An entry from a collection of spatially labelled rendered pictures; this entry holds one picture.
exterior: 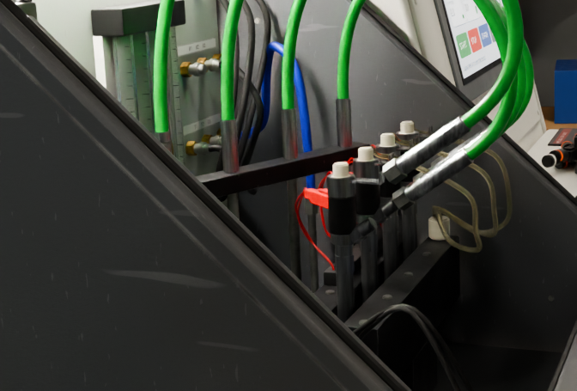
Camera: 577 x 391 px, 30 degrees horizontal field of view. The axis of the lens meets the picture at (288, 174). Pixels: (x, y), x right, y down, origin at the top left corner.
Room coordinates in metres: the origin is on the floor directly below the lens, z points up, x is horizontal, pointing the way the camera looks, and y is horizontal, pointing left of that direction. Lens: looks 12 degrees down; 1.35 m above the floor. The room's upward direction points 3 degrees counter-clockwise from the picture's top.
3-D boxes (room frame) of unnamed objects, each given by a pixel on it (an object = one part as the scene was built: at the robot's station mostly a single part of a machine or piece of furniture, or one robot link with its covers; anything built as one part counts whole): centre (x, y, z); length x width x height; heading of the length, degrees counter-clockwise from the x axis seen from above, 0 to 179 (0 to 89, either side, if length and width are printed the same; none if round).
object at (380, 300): (1.16, -0.10, 0.91); 0.34 x 0.10 x 0.15; 157
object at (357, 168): (1.12, -0.09, 1.01); 0.05 x 0.03 x 0.21; 67
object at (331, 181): (1.05, -0.06, 1.01); 0.05 x 0.03 x 0.21; 67
